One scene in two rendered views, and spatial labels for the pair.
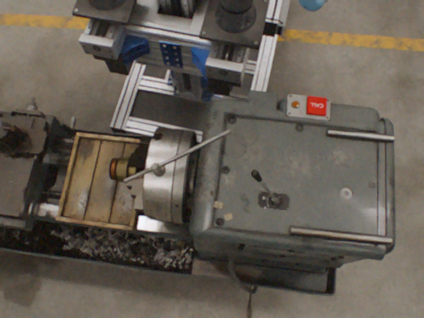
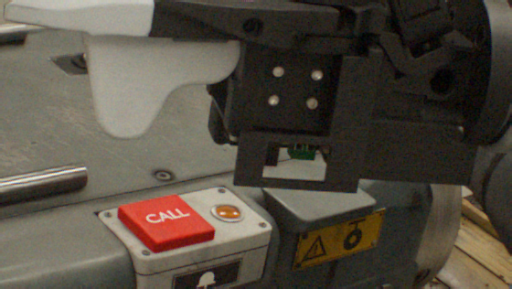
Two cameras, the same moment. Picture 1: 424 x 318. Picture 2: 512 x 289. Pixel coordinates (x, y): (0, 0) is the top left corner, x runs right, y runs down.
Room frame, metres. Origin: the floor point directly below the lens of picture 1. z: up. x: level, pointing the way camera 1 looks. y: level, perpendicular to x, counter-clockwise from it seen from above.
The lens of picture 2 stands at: (1.01, -0.94, 1.72)
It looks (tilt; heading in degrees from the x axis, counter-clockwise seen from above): 26 degrees down; 125
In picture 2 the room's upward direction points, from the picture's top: 11 degrees clockwise
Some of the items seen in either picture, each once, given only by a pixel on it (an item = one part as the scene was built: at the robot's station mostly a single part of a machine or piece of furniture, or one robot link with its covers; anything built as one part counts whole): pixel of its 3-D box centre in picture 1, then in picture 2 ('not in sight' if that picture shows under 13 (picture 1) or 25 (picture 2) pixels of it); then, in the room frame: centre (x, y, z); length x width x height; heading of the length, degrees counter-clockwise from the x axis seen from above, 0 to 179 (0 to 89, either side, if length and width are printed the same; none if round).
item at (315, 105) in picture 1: (316, 106); (165, 226); (0.52, -0.36, 1.26); 0.06 x 0.06 x 0.02; 78
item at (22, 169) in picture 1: (15, 161); not in sight; (0.55, 0.73, 0.95); 0.43 x 0.17 x 0.05; 168
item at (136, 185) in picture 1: (142, 197); not in sight; (0.33, 0.22, 1.09); 0.12 x 0.11 x 0.05; 168
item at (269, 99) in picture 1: (262, 104); (313, 204); (0.55, -0.19, 1.24); 0.09 x 0.08 x 0.03; 78
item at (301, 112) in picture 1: (307, 110); (182, 246); (0.52, -0.34, 1.23); 0.13 x 0.08 x 0.05; 78
